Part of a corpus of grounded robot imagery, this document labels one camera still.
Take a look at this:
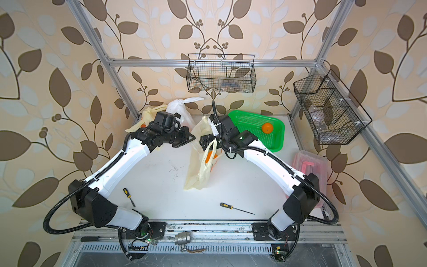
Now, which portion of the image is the small screwdriver left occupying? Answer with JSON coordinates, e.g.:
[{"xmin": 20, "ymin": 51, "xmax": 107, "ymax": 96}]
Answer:
[{"xmin": 123, "ymin": 188, "xmax": 136, "ymax": 208}]

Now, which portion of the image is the back wire basket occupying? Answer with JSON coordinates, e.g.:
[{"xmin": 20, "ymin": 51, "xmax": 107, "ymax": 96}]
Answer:
[{"xmin": 186, "ymin": 53, "xmax": 257, "ymax": 93}]

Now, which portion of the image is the white plastic bag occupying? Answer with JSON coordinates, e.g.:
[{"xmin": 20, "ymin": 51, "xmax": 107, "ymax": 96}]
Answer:
[{"xmin": 166, "ymin": 97, "xmax": 203, "ymax": 130}]

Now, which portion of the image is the yellow black screwdriver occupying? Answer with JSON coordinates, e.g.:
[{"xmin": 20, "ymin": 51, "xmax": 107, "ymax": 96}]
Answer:
[{"xmin": 220, "ymin": 202, "xmax": 254, "ymax": 215}]

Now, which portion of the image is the green plastic basket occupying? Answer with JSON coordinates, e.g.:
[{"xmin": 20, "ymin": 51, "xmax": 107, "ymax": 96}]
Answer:
[{"xmin": 228, "ymin": 110, "xmax": 285, "ymax": 152}]

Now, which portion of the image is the metal cylinder fitting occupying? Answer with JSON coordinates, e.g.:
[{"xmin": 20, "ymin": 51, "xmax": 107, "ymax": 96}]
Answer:
[{"xmin": 174, "ymin": 231, "xmax": 191, "ymax": 246}]

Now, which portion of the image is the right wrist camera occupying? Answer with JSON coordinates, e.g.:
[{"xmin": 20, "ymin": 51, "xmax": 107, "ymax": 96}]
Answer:
[{"xmin": 209, "ymin": 114, "xmax": 221, "ymax": 137}]

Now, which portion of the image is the right wire basket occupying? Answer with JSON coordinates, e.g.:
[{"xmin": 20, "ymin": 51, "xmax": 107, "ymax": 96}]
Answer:
[{"xmin": 293, "ymin": 70, "xmax": 373, "ymax": 145}]

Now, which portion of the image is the orange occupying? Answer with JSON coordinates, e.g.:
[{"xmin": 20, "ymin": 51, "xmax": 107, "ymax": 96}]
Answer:
[
  {"xmin": 261, "ymin": 122, "xmax": 274, "ymax": 134},
  {"xmin": 205, "ymin": 150, "xmax": 219, "ymax": 164}
]

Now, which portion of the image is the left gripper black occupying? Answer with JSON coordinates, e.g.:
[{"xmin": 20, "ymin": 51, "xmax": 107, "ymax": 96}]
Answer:
[{"xmin": 160, "ymin": 126, "xmax": 196, "ymax": 146}]

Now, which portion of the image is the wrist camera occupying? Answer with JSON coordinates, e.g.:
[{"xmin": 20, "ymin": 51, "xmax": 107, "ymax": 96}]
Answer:
[
  {"xmin": 154, "ymin": 111, "xmax": 181, "ymax": 131},
  {"xmin": 209, "ymin": 114, "xmax": 221, "ymax": 137}
]

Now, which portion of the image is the yellow plastic bag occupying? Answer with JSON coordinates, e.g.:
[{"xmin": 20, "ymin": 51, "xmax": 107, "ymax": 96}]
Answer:
[
  {"xmin": 125, "ymin": 105, "xmax": 167, "ymax": 133},
  {"xmin": 183, "ymin": 116, "xmax": 222, "ymax": 191}
]

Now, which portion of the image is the pink plastic box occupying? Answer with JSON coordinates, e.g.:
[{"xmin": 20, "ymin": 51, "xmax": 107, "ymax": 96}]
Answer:
[{"xmin": 292, "ymin": 150, "xmax": 330, "ymax": 195}]

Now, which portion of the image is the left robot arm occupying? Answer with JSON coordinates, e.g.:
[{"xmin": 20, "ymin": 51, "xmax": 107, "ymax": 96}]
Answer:
[{"xmin": 43, "ymin": 120, "xmax": 196, "ymax": 239}]

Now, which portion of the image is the wire basket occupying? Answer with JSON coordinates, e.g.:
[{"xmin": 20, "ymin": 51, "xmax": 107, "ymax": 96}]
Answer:
[
  {"xmin": 186, "ymin": 53, "xmax": 257, "ymax": 93},
  {"xmin": 293, "ymin": 70, "xmax": 373, "ymax": 145}
]

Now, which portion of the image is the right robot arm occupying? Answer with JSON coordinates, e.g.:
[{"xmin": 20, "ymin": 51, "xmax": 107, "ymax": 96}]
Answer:
[{"xmin": 200, "ymin": 102, "xmax": 339, "ymax": 240}]

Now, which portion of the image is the black handled tool on rail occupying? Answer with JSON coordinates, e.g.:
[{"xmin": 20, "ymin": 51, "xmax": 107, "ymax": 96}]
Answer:
[{"xmin": 80, "ymin": 236, "xmax": 116, "ymax": 243}]

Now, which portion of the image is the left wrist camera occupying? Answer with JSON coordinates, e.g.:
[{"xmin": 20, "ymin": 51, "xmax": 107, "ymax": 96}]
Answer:
[{"xmin": 154, "ymin": 111, "xmax": 181, "ymax": 131}]

